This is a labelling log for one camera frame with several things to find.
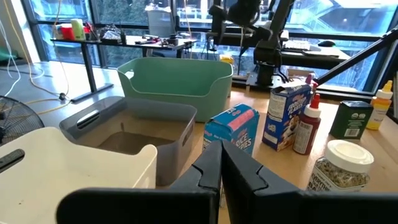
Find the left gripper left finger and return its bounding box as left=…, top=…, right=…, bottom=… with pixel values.
left=57, top=140, right=223, bottom=224

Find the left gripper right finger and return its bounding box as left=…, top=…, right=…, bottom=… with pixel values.
left=221, top=140, right=398, bottom=224

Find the red food colouring bottle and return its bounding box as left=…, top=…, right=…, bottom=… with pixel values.
left=292, top=93, right=322, bottom=156

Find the white-lid seasoning jar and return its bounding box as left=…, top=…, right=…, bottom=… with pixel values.
left=306, top=139, right=375, bottom=192

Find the Rice Krispies cereal box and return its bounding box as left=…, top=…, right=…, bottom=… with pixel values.
left=202, top=103, right=261, bottom=156

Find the Frosted Flakes cereal box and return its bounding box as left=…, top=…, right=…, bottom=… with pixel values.
left=262, top=83, right=313, bottom=152

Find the brown plastic tray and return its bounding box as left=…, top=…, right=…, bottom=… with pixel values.
left=58, top=95, right=198, bottom=187

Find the white keyboard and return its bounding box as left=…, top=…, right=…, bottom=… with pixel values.
left=282, top=39, right=312, bottom=52

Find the green plastic bin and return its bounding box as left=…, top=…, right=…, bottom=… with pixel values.
left=117, top=57, right=234, bottom=123

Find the dark green tin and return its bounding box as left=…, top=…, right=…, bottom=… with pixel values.
left=328, top=100, right=374, bottom=140

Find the black diagonal rig strut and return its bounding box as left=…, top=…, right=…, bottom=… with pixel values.
left=313, top=27, right=398, bottom=86

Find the white plastic bin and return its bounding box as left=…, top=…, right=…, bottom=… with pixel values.
left=0, top=126, right=159, bottom=224

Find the orange food colouring bottle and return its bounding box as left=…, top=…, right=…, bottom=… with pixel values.
left=366, top=80, right=394, bottom=131

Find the lime green cylinder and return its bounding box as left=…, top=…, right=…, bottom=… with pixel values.
left=70, top=18, right=86, bottom=41

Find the red plastic container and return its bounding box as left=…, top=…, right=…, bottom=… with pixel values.
left=60, top=26, right=76, bottom=41

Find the black floor fan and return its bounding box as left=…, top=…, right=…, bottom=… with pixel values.
left=0, top=95, right=45, bottom=147

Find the yellow extension cable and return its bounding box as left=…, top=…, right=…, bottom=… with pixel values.
left=2, top=0, right=72, bottom=115

